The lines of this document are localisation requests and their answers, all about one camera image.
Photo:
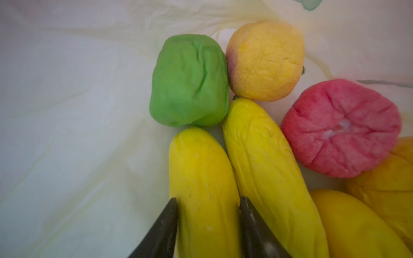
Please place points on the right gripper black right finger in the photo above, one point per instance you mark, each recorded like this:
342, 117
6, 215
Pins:
258, 240

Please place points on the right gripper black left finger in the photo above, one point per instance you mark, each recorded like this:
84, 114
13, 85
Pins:
159, 242

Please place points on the yellow toy banana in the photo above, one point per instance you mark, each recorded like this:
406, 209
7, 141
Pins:
268, 174
354, 230
202, 181

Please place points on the yellow plastic bag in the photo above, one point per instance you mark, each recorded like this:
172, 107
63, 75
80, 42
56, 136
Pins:
84, 167

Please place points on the orange yellow toy fruit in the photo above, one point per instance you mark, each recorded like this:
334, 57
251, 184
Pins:
388, 189

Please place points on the green toy fruit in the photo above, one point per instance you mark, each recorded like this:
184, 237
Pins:
190, 84

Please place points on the yellow peach toy fruit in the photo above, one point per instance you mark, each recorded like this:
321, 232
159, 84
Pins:
265, 60

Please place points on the red toy apple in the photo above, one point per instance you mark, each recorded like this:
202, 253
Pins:
341, 129

